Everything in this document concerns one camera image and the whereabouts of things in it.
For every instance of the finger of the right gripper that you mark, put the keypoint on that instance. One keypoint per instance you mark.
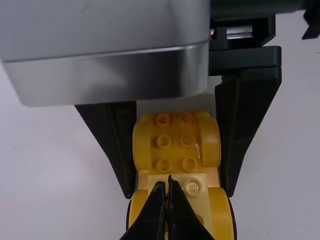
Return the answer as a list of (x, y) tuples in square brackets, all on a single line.
[(117, 140)]

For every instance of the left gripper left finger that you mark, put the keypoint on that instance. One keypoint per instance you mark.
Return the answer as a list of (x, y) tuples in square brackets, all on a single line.
[(147, 215)]

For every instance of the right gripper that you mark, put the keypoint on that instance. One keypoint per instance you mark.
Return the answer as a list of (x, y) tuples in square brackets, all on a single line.
[(250, 57)]

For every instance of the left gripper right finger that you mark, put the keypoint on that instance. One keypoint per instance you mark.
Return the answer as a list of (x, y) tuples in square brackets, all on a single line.
[(185, 217)]

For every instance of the yellow toy brick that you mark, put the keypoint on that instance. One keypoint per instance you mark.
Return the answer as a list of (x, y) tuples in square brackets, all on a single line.
[(195, 187)]

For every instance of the yellow toy car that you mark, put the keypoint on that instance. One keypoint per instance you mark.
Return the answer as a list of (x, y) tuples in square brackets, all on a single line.
[(175, 142)]

